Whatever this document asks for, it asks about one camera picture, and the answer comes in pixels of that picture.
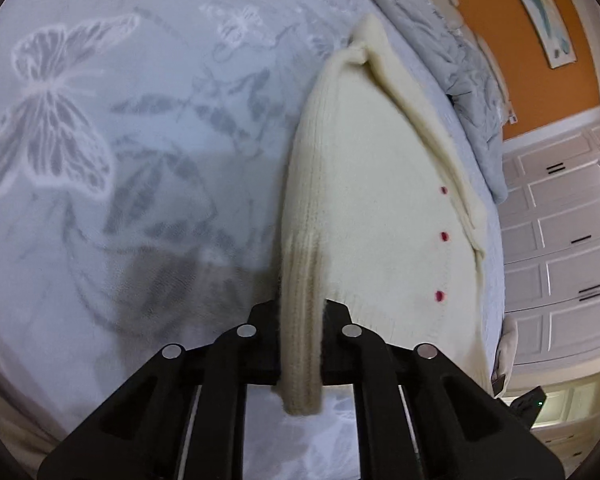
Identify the butterfly print bed sheet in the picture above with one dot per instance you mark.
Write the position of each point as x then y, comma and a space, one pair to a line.
130, 170

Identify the cream knitted cardigan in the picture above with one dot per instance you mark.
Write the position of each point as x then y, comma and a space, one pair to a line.
380, 220

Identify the grey crumpled quilt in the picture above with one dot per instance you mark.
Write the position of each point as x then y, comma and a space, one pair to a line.
450, 70

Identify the white panelled wardrobe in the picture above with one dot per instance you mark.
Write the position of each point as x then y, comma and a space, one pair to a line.
560, 240

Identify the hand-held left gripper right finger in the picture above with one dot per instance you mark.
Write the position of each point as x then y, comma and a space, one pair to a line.
336, 332

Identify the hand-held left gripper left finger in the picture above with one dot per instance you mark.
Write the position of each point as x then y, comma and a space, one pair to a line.
262, 332

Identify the framed wall painting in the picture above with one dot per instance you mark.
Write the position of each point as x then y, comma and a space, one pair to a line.
540, 7

